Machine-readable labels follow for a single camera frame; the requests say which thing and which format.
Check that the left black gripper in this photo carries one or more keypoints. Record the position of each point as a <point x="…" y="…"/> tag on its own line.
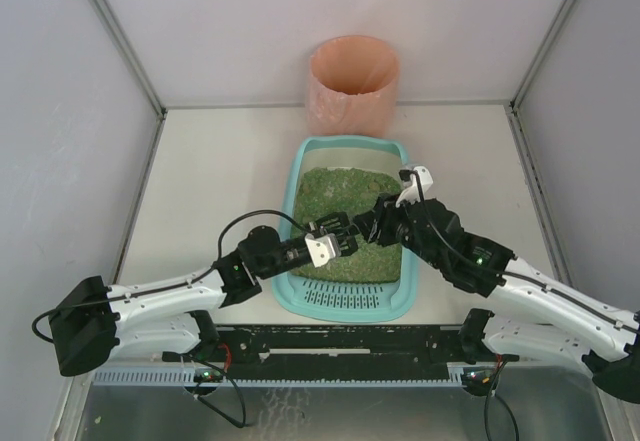
<point x="315" y="236"/>

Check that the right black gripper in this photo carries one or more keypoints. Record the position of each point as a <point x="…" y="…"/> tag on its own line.
<point x="385" y="221"/>

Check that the black litter scoop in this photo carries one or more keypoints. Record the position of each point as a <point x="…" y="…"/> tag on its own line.
<point x="346" y="229"/>

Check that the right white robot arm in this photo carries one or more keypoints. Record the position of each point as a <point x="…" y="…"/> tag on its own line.
<point x="572" y="329"/>

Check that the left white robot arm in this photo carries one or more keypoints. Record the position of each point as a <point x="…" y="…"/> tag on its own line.
<point x="96" y="323"/>

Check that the green cat litter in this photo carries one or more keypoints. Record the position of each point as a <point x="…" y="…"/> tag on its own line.
<point x="323" y="191"/>

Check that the teal plastic litter box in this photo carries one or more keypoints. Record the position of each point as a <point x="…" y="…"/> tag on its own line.
<point x="337" y="301"/>

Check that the pink lined trash bin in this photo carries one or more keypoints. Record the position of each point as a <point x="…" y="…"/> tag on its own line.
<point x="352" y="87"/>

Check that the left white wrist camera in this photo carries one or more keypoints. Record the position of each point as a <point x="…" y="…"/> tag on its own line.
<point x="322" y="248"/>

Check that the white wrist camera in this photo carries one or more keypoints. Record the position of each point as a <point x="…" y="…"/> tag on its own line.
<point x="416" y="180"/>
<point x="322" y="248"/>

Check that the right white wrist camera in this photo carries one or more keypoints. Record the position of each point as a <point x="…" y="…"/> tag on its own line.
<point x="416" y="180"/>

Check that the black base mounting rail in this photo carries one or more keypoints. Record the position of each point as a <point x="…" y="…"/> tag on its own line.
<point x="335" y="351"/>

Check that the white slotted cable duct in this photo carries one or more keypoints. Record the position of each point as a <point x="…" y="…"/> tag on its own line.
<point x="453" y="376"/>

